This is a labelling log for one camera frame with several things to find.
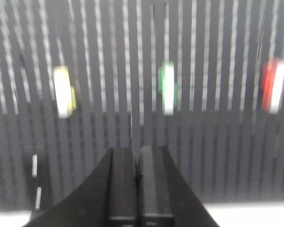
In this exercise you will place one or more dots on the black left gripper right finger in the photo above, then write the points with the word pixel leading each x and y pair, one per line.
pixel 164 197

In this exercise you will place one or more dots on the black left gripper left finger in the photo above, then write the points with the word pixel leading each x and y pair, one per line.
pixel 107 198

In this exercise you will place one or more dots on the black perforated pegboard panel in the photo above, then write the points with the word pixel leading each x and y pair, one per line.
pixel 227 148

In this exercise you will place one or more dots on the green rocker switch lower row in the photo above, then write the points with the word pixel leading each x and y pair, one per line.
pixel 168 88

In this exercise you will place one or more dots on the yellow rocker switch lower row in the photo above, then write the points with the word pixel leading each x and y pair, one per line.
pixel 64 92

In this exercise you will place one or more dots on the red rocker switch lower row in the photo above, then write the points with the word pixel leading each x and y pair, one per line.
pixel 272 84

